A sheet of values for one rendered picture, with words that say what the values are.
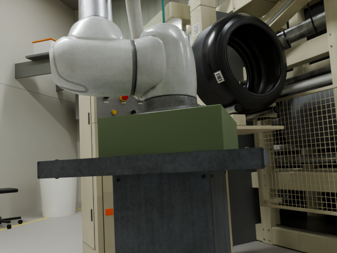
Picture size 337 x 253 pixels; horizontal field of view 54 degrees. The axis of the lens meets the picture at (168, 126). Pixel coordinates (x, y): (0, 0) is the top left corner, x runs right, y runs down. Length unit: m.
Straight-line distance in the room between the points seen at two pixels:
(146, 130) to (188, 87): 0.19
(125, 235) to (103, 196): 1.26
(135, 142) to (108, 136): 0.07
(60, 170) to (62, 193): 3.93
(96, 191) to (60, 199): 2.63
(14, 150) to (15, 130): 0.29
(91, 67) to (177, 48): 0.23
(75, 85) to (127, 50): 0.16
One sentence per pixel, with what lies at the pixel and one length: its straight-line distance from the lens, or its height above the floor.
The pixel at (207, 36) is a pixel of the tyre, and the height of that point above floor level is 1.30.
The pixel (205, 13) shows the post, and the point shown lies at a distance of 2.35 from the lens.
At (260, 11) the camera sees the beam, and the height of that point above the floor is 1.64.
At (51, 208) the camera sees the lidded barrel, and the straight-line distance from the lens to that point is 4.75.
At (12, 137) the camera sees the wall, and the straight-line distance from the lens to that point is 5.16.
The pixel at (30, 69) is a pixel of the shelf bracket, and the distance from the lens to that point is 5.19.
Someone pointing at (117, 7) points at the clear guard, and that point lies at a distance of 2.42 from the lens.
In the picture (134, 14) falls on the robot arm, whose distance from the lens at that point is 1.46.
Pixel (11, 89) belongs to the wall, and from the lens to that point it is 5.26.
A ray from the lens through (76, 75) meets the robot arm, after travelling 0.87.
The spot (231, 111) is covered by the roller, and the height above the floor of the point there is 0.89.
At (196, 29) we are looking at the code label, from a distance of 2.34.
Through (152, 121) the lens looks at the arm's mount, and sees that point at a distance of 0.78.
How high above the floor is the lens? 0.63
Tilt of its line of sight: 6 degrees up
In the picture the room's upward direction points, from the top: 3 degrees counter-clockwise
